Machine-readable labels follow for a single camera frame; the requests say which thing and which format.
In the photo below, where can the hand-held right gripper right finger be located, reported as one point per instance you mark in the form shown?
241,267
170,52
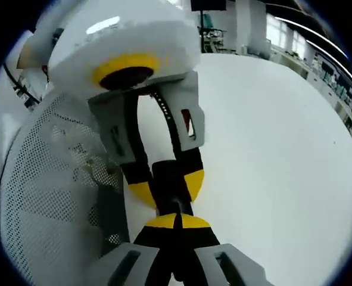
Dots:
205,256

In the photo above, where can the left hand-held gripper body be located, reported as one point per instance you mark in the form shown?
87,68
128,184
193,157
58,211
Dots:
119,38

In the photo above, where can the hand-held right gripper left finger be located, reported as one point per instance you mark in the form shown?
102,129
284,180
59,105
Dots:
140,256

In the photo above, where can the black remote control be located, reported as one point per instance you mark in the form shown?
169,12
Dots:
168,178

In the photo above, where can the white perforated chair back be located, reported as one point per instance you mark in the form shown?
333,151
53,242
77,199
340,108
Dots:
44,184

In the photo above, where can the monitor stand cart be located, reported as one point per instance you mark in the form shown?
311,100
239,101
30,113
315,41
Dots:
213,32

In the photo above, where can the black monitor screen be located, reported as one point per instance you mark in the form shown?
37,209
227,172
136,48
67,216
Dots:
207,4

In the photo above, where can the long white counter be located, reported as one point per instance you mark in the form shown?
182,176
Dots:
327,80

